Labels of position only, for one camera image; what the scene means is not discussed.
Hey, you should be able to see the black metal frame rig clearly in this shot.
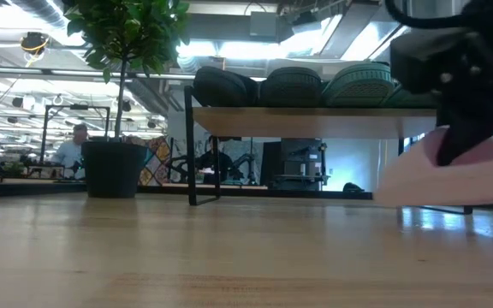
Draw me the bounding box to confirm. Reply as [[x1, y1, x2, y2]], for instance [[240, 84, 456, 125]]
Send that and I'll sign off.
[[39, 104, 111, 169]]

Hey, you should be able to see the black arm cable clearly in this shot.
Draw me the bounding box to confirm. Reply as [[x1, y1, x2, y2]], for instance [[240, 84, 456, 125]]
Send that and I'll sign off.
[[383, 0, 470, 31]]

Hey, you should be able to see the teal slide sandal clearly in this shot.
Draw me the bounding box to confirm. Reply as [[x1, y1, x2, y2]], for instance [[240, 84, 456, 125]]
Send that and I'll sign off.
[[382, 83, 439, 108], [321, 62, 396, 108]]

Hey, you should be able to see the grey ceiling duct box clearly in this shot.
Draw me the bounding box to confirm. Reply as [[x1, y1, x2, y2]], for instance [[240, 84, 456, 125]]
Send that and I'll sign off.
[[249, 11, 280, 38]]

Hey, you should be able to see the potted green tree black pot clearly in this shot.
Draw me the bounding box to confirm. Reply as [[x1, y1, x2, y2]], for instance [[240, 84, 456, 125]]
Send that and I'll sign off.
[[61, 0, 192, 199]]

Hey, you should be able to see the pink slide sandal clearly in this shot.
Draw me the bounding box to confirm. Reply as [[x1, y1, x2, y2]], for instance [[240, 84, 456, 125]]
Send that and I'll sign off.
[[372, 126, 493, 210]]

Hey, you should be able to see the round black yellow ceiling fixture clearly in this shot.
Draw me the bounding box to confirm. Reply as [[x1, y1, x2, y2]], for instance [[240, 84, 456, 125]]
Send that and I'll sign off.
[[20, 31, 50, 57]]

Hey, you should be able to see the dark navy slide sandal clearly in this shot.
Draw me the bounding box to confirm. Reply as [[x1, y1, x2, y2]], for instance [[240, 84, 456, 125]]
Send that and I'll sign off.
[[193, 66, 259, 108], [258, 67, 324, 108]]

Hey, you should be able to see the wooden shelf black metal frame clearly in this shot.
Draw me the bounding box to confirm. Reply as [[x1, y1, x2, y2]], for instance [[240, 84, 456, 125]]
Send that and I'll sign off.
[[183, 85, 474, 216]]

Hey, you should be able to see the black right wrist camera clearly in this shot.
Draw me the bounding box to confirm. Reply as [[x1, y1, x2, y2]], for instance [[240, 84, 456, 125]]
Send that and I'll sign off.
[[389, 28, 466, 95]]

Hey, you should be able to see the person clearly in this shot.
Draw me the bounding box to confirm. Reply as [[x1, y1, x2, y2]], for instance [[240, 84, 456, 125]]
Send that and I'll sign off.
[[194, 135, 235, 185], [50, 123, 90, 181]]

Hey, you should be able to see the black equipment cabinet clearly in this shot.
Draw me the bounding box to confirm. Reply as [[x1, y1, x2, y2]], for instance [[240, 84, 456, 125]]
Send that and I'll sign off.
[[263, 139, 330, 192]]

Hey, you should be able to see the colourful patchwork panel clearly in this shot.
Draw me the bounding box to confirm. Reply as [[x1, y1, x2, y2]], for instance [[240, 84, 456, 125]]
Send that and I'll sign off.
[[138, 136, 173, 187]]

